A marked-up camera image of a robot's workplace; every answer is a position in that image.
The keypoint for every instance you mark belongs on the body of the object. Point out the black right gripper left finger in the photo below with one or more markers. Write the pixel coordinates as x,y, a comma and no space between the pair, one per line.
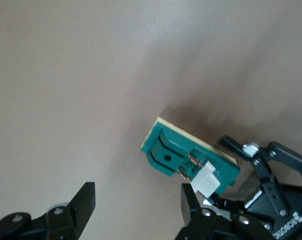
81,207

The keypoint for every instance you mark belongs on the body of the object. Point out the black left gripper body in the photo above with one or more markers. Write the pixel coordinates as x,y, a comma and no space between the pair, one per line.
298,217

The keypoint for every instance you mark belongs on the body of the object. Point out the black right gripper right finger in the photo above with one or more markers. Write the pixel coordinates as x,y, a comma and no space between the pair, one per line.
191,212

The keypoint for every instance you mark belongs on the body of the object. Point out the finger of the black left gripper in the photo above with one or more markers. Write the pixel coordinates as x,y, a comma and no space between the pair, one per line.
286,160
228,203

